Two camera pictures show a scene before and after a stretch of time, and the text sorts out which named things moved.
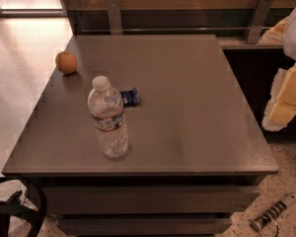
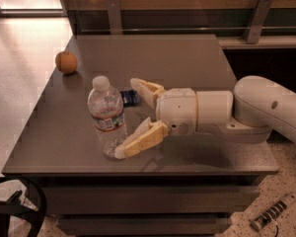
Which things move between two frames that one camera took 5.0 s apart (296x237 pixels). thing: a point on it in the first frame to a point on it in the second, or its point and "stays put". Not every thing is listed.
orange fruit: (65, 62) stays put
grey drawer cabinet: (196, 151) stays put
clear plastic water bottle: (107, 107) stays put
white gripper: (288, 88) to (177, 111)
